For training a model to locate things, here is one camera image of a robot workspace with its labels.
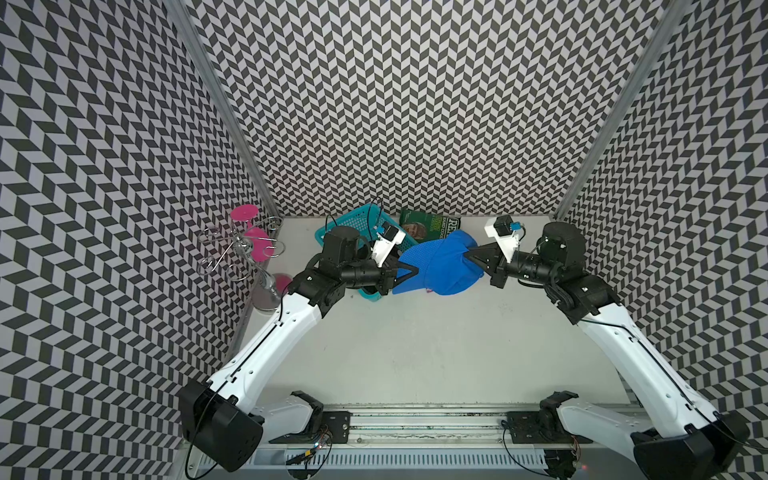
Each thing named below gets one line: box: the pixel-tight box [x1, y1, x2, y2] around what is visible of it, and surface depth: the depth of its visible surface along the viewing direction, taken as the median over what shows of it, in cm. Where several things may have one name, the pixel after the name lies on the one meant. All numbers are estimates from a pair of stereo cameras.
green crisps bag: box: [399, 210, 462, 243], surface depth 114 cm
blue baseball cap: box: [392, 230, 484, 296], surface depth 69 cm
